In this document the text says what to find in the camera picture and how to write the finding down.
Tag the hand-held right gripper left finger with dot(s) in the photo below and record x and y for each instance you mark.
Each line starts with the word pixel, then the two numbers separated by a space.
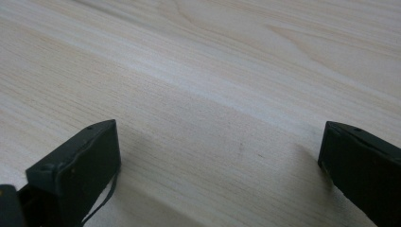
pixel 78 170

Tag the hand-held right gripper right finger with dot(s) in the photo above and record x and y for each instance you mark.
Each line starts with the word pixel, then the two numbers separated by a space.
pixel 362 164

